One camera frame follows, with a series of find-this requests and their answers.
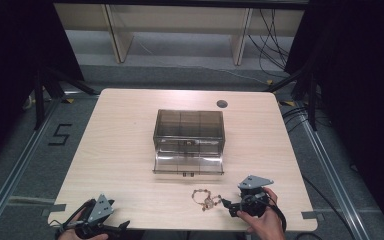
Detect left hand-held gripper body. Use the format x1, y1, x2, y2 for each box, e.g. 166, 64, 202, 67
67, 193, 116, 240

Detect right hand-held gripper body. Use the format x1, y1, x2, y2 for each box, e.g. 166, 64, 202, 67
228, 174, 275, 218

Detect beaded bracelet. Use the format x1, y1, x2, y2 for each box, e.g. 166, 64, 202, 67
191, 188, 223, 212

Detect smoky transparent drawer box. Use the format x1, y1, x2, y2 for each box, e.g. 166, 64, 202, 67
152, 108, 226, 158

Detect person's right hand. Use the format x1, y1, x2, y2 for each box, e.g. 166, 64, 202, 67
236, 186, 287, 240

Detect person's left hand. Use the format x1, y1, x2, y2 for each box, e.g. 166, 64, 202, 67
57, 209, 110, 240

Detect grey tape strip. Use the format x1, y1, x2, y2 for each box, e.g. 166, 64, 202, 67
40, 203, 67, 218
301, 210, 325, 221

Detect black metal stand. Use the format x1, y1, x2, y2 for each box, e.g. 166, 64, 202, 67
263, 65, 318, 132
33, 65, 98, 132

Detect dark curtain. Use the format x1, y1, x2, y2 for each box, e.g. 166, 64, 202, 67
0, 0, 85, 172
284, 0, 384, 240

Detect beige wooden shelf unit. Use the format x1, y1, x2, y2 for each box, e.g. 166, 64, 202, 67
53, 2, 307, 67

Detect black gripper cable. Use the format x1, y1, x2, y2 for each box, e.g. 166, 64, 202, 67
261, 191, 288, 234
48, 199, 96, 236

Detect black floor cable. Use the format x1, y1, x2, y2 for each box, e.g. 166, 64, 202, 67
300, 174, 359, 240

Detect aluminium floor rail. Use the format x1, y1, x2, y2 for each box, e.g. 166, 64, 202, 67
299, 107, 372, 240
0, 98, 62, 236

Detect black floor cables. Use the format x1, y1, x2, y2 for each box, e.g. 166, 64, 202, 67
280, 105, 314, 135

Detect bundle of black cables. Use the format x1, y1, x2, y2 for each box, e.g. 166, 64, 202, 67
247, 8, 292, 78

